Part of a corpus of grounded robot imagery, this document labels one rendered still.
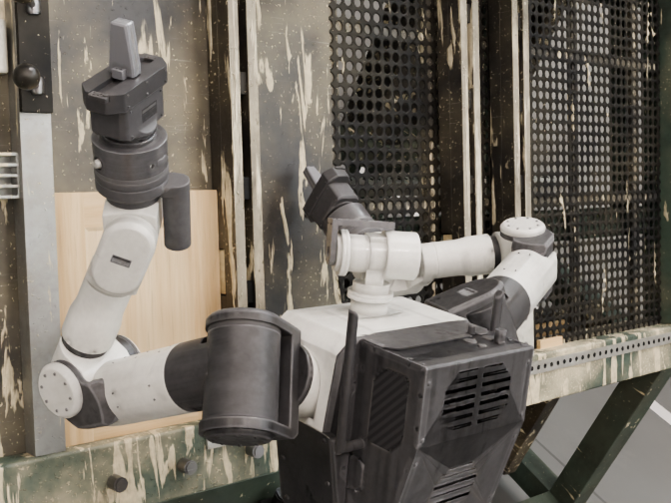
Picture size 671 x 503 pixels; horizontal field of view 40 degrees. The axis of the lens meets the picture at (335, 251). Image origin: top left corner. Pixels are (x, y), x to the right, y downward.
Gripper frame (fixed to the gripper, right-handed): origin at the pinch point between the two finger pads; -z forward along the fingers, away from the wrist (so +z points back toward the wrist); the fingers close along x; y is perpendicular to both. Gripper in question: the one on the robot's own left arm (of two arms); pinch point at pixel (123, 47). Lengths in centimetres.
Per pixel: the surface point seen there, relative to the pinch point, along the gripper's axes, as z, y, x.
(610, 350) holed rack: 112, 64, 117
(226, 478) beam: 87, 4, 17
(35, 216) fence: 38.1, -26.8, 13.1
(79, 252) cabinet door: 46, -23, 17
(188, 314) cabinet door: 62, -9, 28
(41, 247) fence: 42, -25, 12
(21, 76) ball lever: 14.8, -26.0, 13.3
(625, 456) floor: 224, 85, 200
